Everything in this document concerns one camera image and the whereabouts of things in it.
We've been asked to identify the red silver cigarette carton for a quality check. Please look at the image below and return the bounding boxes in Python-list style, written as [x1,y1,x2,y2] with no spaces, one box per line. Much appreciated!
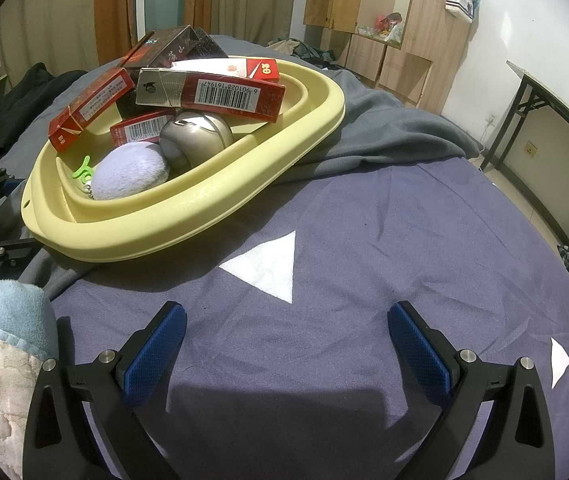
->
[136,67,286,124]

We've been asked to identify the beige clothes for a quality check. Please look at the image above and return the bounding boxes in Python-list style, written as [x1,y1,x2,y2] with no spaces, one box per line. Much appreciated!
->
[268,37,299,58]

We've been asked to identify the lavender plush pouch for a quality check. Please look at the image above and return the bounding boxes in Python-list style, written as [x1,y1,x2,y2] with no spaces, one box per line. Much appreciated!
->
[92,141,170,202]

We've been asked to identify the black suitcase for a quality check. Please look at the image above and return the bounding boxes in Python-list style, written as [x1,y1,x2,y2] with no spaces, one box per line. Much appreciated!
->
[294,42,347,68]

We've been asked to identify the red white cigarette box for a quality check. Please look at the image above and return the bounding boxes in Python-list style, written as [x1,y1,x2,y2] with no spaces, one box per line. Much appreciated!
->
[171,58,281,84]

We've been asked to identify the green plastic clip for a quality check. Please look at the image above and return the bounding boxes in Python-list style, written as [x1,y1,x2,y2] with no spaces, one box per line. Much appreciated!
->
[72,156,97,184]

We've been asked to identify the black cloth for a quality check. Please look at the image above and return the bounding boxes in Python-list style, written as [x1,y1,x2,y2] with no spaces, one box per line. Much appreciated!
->
[0,62,88,176]

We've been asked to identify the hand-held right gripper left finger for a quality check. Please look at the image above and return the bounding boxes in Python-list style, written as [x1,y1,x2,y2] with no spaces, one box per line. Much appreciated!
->
[22,301,188,480]

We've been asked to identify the black folding table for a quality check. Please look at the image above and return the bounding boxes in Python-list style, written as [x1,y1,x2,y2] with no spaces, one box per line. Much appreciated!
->
[479,60,569,256]

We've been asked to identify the long red box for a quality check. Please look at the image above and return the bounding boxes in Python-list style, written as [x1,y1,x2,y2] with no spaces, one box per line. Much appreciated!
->
[48,66,135,153]

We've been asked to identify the light blue towel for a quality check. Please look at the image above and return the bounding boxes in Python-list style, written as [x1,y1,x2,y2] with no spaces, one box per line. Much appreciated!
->
[0,280,60,361]

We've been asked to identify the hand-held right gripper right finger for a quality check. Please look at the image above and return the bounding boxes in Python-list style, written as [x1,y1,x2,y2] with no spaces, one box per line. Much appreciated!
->
[387,301,557,480]

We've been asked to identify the dark maroon box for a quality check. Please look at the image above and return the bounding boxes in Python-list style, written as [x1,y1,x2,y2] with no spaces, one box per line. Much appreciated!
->
[125,25,229,69]

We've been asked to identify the silver round tin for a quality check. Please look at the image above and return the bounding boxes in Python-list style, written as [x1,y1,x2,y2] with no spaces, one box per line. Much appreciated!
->
[159,111,235,177]

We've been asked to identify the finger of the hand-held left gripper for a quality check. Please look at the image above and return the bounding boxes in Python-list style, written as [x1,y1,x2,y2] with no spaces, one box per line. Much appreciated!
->
[0,241,40,263]

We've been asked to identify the yellow plastic basin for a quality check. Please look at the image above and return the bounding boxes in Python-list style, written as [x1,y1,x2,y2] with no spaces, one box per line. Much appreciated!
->
[21,55,346,263]

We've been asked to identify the small red box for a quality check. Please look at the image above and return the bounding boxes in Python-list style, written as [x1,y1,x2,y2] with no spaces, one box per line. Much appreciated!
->
[110,108,178,150]

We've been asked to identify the wooden wardrobe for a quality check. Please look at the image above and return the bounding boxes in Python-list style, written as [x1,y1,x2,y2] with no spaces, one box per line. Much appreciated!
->
[303,0,482,116]

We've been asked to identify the grey blanket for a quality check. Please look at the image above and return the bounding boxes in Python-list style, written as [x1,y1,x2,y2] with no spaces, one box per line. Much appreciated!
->
[14,67,481,301]

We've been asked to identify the colourful shelf items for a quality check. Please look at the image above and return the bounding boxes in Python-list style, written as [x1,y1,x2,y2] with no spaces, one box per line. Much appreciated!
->
[357,10,407,43]

